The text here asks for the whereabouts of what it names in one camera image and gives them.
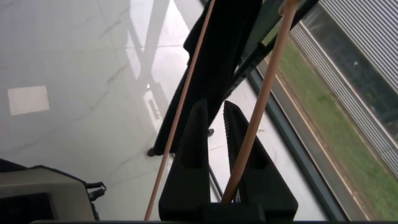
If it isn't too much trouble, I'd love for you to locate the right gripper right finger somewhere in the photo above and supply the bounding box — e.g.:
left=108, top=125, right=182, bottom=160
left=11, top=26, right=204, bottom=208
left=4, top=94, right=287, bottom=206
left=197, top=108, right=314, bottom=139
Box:
left=223, top=100, right=299, bottom=222

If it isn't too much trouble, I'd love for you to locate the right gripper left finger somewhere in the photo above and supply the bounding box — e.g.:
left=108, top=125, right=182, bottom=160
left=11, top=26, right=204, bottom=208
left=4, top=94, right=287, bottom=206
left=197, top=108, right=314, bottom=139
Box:
left=158, top=99, right=211, bottom=222

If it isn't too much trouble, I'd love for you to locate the pink clothes hanger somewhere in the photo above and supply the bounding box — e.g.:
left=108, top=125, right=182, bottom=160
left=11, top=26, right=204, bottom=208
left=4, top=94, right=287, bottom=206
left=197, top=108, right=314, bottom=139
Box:
left=144, top=0, right=302, bottom=222

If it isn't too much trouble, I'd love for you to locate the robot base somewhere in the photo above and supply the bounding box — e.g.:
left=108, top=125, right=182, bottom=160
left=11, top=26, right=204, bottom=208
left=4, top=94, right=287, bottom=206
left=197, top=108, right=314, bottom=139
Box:
left=0, top=158, right=107, bottom=222

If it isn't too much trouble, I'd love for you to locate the black clothes rack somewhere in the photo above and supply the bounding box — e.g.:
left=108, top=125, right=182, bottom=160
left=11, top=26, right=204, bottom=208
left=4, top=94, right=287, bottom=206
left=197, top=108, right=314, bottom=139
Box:
left=146, top=0, right=320, bottom=200

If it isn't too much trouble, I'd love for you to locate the window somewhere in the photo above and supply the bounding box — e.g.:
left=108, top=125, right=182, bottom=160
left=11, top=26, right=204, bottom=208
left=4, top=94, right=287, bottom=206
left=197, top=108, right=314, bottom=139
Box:
left=248, top=0, right=398, bottom=222

